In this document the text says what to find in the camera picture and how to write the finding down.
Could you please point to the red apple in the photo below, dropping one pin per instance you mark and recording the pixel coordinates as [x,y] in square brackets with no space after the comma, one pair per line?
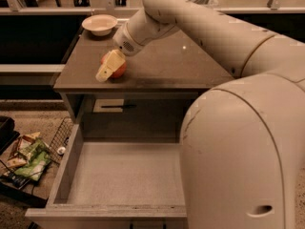
[120,71]

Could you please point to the white bowl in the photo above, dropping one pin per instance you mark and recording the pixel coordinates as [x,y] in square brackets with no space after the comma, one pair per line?
[100,25]

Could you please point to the open grey top drawer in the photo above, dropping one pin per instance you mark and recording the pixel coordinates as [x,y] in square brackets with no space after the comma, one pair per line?
[118,175]

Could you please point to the green snack bag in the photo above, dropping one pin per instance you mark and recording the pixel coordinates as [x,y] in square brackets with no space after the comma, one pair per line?
[37,158]

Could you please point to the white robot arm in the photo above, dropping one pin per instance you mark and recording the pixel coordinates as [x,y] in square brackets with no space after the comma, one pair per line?
[242,143]

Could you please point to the black tray on floor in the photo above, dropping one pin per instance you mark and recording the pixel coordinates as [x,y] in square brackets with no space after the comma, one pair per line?
[7,133]

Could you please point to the brown snack bag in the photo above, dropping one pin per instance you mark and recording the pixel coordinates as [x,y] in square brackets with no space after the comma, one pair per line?
[16,159]

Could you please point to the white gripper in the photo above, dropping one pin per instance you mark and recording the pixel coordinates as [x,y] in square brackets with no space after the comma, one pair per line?
[126,43]

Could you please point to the black wire basket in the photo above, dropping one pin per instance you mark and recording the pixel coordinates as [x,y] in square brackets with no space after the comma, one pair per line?
[59,143]

